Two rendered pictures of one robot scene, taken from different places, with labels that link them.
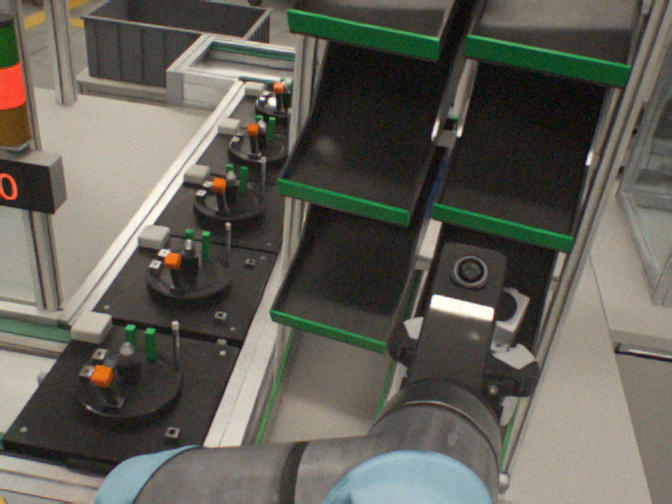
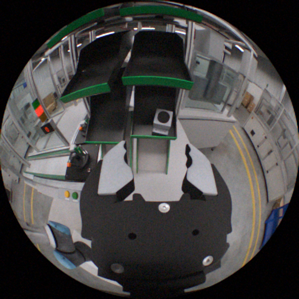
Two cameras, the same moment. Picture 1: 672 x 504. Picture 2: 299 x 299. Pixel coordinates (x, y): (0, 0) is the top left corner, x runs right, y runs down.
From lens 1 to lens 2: 52 cm
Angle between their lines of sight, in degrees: 25
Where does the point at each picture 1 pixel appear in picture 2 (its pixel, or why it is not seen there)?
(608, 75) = (194, 16)
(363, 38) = (70, 29)
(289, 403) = not seen: hidden behind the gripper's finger
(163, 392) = (85, 160)
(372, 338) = (119, 140)
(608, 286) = not seen: hidden behind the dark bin
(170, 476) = not seen: outside the picture
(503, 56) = (140, 10)
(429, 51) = (98, 14)
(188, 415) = (91, 163)
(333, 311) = (104, 134)
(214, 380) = (95, 152)
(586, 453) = (179, 141)
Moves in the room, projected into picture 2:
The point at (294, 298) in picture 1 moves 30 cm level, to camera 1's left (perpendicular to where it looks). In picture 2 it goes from (92, 133) to (44, 149)
